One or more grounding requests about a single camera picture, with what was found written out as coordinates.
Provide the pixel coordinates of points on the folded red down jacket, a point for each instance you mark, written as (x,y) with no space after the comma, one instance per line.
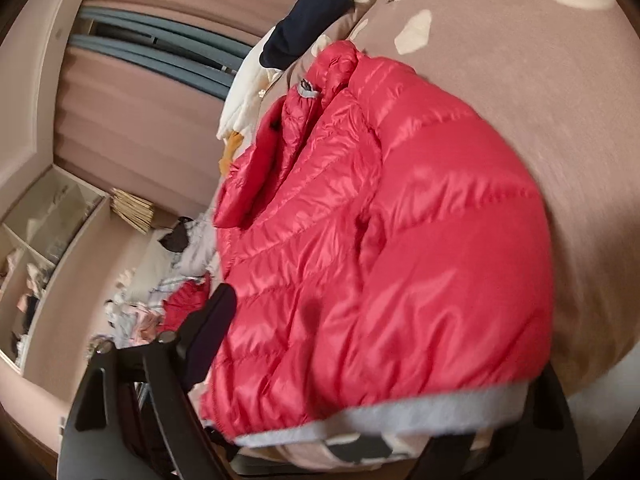
(182,305)

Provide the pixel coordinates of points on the beige pillow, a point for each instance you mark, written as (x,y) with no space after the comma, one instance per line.
(150,265)

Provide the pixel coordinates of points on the red hooded down jacket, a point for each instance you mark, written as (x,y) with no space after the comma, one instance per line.
(380,235)

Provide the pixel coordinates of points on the striped yellow hanging cloth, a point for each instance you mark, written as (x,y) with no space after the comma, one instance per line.
(134,210)

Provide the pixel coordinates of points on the blue curtain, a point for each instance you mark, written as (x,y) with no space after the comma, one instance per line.
(160,45)

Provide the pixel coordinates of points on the grey polka dot quilt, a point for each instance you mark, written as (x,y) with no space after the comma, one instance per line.
(197,250)

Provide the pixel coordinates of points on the navy blue garment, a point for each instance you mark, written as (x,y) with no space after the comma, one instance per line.
(305,20)

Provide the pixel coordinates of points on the black garment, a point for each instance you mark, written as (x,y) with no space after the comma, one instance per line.
(175,237)

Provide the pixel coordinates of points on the pile of pastel clothes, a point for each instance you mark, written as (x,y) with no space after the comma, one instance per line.
(135,322)

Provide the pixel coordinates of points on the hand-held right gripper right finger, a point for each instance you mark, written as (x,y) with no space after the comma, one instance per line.
(550,440)

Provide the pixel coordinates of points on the white wall shelf unit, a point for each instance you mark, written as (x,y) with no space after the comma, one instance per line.
(45,240)

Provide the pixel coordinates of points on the white fleece garment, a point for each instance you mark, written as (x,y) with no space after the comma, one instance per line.
(245,90)

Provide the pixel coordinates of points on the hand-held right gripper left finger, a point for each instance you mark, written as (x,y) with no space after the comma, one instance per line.
(210,325)

